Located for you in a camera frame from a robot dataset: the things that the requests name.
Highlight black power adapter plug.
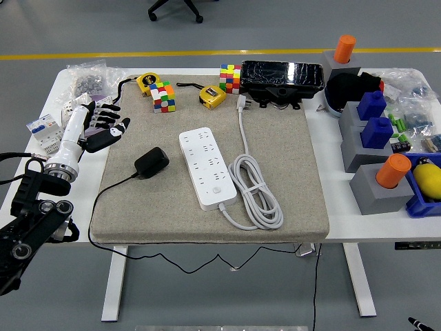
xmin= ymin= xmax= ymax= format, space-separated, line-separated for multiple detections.
xmin=134 ymin=146 xmax=170 ymax=179

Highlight black cap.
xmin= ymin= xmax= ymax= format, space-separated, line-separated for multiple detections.
xmin=325 ymin=71 xmax=385 ymax=111

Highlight black table control panel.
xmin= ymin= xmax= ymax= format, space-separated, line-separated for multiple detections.
xmin=394 ymin=242 xmax=441 ymax=250

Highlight clear bag of blue parts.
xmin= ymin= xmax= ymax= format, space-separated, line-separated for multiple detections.
xmin=401 ymin=98 xmax=435 ymax=137

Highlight small black block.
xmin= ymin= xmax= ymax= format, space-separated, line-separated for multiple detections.
xmin=391 ymin=139 xmax=411 ymax=154

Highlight white table leg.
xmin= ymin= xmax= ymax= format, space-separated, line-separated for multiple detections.
xmin=342 ymin=243 xmax=378 ymax=318
xmin=101 ymin=246 xmax=130 ymax=322

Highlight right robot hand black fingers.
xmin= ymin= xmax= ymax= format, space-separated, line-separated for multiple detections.
xmin=408 ymin=317 xmax=430 ymax=331

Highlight tall colourful puzzle cube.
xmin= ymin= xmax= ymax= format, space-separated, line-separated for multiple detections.
xmin=219 ymin=63 xmax=243 ymax=94

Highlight purple tape roll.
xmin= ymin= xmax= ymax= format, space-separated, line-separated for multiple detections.
xmin=81 ymin=93 xmax=116 ymax=137

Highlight blue block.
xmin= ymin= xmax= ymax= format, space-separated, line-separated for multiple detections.
xmin=360 ymin=117 xmax=394 ymax=150
xmin=356 ymin=90 xmax=387 ymax=121

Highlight blue plastic bin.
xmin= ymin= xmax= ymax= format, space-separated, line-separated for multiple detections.
xmin=401 ymin=151 xmax=441 ymax=220

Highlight yellow tape measure round label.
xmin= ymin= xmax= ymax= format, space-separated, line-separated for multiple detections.
xmin=115 ymin=72 xmax=161 ymax=103

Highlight clear bag of connectors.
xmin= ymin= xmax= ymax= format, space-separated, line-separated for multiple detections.
xmin=422 ymin=133 xmax=441 ymax=152

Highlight clear bag of small parts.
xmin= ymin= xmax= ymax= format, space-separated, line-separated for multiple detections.
xmin=377 ymin=68 xmax=437 ymax=104

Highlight orange cylinder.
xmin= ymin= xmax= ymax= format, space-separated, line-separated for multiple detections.
xmin=375 ymin=153 xmax=413 ymax=190
xmin=333 ymin=34 xmax=358 ymax=65

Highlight grey block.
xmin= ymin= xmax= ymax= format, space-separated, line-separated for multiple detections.
xmin=319 ymin=50 xmax=362 ymax=83
xmin=340 ymin=126 xmax=393 ymax=173
xmin=349 ymin=164 xmax=416 ymax=217
xmin=338 ymin=101 xmax=371 ymax=139

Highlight white power strip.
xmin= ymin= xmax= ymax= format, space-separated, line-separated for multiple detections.
xmin=178 ymin=126 xmax=238 ymax=212

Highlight thin black adapter cord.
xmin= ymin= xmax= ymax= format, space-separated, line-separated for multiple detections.
xmin=88 ymin=174 xmax=300 ymax=275

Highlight hanging black cable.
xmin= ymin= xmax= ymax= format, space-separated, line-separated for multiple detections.
xmin=311 ymin=243 xmax=323 ymax=331

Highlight clear bag of metal nuts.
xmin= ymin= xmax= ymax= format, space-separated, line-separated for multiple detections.
xmin=54 ymin=60 xmax=128 ymax=104

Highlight white power strip cable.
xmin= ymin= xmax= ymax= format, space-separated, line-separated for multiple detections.
xmin=218 ymin=95 xmax=285 ymax=231

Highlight white wall socket panel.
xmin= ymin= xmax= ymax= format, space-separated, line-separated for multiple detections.
xmin=61 ymin=94 xmax=92 ymax=129

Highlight white blue circuit breaker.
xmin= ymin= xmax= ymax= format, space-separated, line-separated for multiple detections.
xmin=26 ymin=114 xmax=67 ymax=155

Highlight yellow toy fruit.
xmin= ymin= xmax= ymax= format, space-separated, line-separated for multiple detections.
xmin=412 ymin=163 xmax=441 ymax=201

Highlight yellow tape measure square label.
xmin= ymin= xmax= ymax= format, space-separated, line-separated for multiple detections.
xmin=176 ymin=81 xmax=227 ymax=110

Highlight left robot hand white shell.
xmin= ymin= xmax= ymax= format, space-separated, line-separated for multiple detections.
xmin=44 ymin=101 xmax=132 ymax=173

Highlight black office chair base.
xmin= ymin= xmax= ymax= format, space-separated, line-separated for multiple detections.
xmin=147 ymin=0 xmax=204 ymax=24

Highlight metal bracket under table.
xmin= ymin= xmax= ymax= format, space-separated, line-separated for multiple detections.
xmin=295 ymin=243 xmax=323 ymax=258

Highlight white blue round device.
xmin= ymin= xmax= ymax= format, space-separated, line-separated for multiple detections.
xmin=322 ymin=86 xmax=345 ymax=120

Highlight grey-brown fabric mat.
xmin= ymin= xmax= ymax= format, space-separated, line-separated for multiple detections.
xmin=90 ymin=74 xmax=330 ymax=244

